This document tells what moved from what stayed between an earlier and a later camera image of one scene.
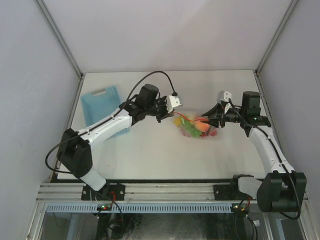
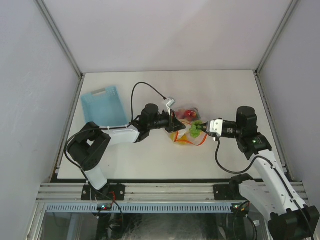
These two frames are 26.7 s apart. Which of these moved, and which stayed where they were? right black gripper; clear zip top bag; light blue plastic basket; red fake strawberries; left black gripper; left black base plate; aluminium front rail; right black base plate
Moved: left black gripper; right black gripper; clear zip top bag; red fake strawberries
Stayed: aluminium front rail; light blue plastic basket; left black base plate; right black base plate
